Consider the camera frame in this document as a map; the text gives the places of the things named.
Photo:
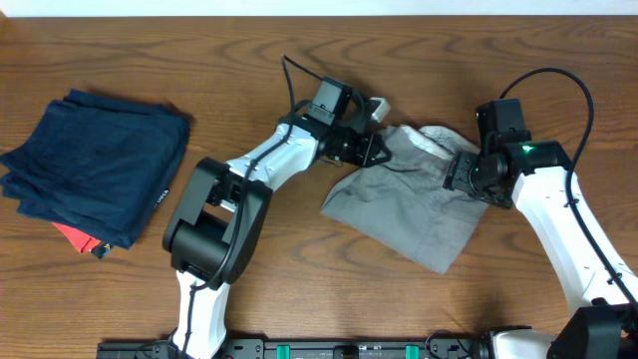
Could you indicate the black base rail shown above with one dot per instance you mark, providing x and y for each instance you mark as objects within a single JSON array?
[{"x": 259, "y": 349}]

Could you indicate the grey shorts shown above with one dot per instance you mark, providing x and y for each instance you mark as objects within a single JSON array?
[{"x": 402, "y": 203}]

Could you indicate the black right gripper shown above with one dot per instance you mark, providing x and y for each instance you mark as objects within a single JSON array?
[{"x": 459, "y": 177}]

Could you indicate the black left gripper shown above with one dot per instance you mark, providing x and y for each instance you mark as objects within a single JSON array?
[{"x": 366, "y": 143}]

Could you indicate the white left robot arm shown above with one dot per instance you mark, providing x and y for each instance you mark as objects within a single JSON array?
[{"x": 213, "y": 232}]

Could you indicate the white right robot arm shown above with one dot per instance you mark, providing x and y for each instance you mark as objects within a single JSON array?
[{"x": 599, "y": 287}]

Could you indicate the folded red garment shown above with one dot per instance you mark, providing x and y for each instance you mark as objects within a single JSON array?
[{"x": 81, "y": 241}]

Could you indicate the black patterned garment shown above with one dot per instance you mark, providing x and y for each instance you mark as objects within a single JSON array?
[{"x": 101, "y": 250}]

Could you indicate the folded navy blue garment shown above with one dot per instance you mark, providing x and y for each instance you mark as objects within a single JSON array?
[{"x": 97, "y": 164}]

